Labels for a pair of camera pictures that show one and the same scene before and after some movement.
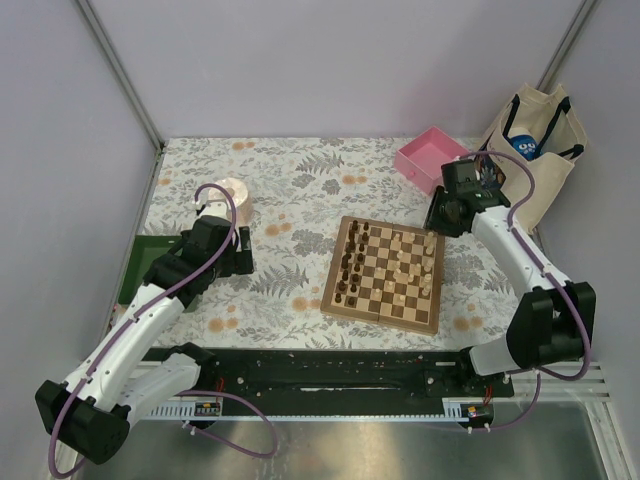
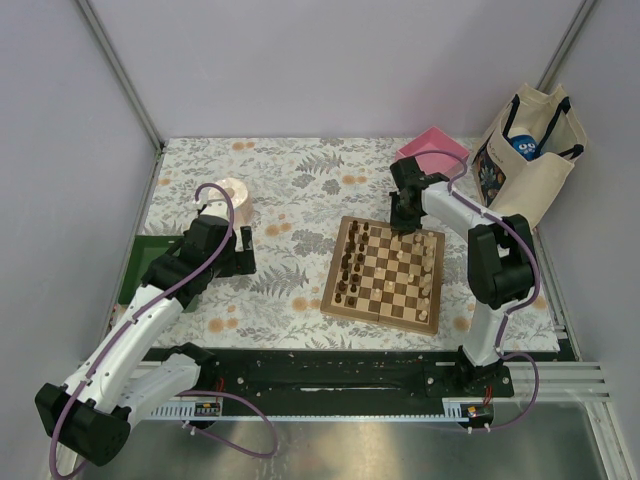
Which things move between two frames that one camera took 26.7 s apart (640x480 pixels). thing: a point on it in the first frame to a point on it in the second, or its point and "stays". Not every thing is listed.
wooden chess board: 386,273 stays
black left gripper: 239,261 stays
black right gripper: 433,223 to 397,225
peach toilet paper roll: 238,193 stays
